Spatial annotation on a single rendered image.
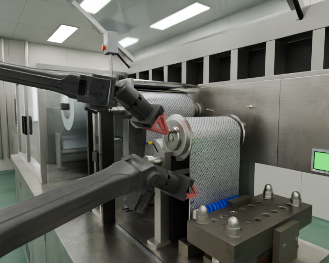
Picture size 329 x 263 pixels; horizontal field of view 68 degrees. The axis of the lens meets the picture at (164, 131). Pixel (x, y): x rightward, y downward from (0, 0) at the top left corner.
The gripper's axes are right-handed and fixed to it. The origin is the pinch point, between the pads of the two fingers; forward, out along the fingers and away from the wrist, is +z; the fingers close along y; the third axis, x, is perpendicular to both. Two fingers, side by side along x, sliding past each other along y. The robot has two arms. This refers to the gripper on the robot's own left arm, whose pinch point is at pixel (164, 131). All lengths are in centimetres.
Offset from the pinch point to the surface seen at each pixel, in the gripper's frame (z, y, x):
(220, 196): 28.0, 7.8, -6.1
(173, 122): 0.8, 0.2, 4.1
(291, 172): 260, -84, 109
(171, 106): 8.1, -17.4, 15.9
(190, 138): 4.1, 7.2, 1.3
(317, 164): 33.1, 29.7, 15.5
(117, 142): 22, -66, 0
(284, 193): 278, -89, 86
